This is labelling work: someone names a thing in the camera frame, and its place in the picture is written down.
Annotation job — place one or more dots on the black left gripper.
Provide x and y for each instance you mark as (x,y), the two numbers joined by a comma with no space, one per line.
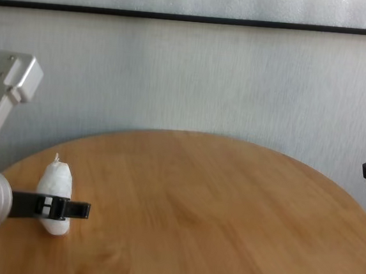
(23,204)

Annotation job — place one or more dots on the white plastic sandbag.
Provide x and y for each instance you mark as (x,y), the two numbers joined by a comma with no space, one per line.
(56,177)

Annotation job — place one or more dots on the black wall trim strip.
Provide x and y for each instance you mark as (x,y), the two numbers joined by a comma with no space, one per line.
(193,18)

